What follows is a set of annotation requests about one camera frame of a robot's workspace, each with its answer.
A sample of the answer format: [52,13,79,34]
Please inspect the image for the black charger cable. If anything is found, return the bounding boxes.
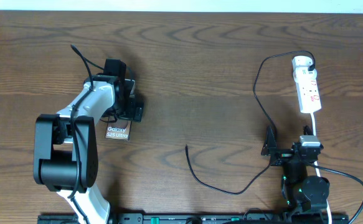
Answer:
[184,50,316,195]

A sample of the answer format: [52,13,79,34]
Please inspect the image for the white power strip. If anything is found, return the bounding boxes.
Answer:
[292,55,321,114]

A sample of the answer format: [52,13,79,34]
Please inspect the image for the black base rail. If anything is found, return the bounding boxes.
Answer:
[37,211,349,224]

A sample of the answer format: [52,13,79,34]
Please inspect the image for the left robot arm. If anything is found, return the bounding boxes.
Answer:
[33,58,143,223]

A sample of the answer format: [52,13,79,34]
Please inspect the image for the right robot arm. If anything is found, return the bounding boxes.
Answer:
[261,126,330,223]

